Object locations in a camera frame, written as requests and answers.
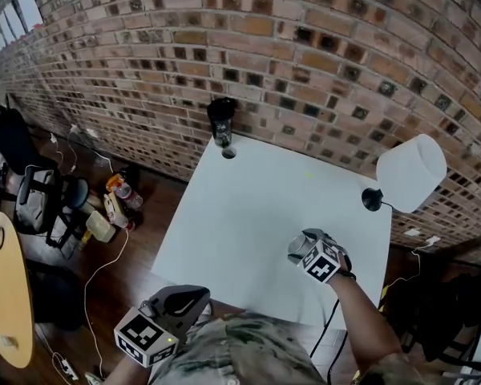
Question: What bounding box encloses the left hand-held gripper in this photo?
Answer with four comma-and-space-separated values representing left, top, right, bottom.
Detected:
113, 285, 212, 369

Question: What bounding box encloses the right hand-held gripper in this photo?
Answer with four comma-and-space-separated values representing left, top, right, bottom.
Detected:
286, 227, 358, 285

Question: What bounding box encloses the person's left forearm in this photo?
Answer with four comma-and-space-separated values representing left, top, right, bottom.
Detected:
103, 353, 152, 385

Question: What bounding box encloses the person's right forearm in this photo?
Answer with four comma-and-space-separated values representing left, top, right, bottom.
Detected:
328, 273, 404, 373

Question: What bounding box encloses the white power strip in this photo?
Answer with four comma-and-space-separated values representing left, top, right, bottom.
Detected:
51, 351, 80, 381

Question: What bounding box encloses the person's camouflage clothing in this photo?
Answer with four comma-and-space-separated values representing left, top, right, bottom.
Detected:
148, 310, 426, 385

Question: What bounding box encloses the beige plastic jug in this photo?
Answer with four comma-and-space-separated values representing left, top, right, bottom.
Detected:
85, 210, 117, 244

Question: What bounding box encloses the white shade table lamp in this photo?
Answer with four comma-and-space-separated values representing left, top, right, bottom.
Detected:
361, 132, 448, 214

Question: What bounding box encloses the clear plastic bottle red label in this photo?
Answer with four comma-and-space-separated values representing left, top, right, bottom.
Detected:
115, 182, 144, 210

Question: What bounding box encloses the round wooden table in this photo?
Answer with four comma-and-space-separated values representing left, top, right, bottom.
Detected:
0, 211, 36, 370

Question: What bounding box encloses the black tumbler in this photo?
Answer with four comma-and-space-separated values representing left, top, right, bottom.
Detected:
206, 97, 238, 149

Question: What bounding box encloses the orange snack packet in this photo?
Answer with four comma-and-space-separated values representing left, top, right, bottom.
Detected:
106, 173, 126, 193

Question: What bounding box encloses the black round stool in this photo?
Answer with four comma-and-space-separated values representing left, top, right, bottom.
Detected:
59, 176, 91, 210

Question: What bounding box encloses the grey backpack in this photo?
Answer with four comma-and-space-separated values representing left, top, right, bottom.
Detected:
14, 165, 59, 234

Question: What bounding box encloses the black office chair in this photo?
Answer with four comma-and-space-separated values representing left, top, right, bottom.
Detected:
392, 270, 481, 373

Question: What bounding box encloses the black backpack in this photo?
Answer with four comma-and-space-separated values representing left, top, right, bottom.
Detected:
0, 103, 38, 176

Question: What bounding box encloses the window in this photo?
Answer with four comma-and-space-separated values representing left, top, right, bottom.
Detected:
0, 0, 45, 52

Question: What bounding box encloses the long white floor cable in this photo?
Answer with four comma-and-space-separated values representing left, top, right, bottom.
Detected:
83, 229, 131, 377

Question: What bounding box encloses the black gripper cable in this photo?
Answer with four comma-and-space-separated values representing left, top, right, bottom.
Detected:
309, 298, 342, 359
326, 329, 350, 385

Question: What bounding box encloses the white charger with cable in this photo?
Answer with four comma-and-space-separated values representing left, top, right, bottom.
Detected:
48, 132, 65, 164
67, 124, 114, 176
384, 235, 443, 293

